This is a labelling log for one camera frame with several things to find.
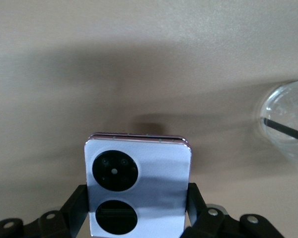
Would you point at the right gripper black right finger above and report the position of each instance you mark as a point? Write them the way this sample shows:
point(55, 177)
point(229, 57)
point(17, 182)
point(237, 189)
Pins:
point(213, 220)

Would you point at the lilac folding phone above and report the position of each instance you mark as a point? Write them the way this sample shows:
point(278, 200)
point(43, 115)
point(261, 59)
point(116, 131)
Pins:
point(139, 188)

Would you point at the black drinking straw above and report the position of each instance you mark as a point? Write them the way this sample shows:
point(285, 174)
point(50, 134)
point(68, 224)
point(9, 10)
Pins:
point(285, 129)

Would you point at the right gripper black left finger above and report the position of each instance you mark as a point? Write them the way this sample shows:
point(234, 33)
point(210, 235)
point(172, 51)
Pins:
point(64, 218)

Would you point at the clear plastic cup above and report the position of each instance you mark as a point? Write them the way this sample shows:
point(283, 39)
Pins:
point(285, 111)

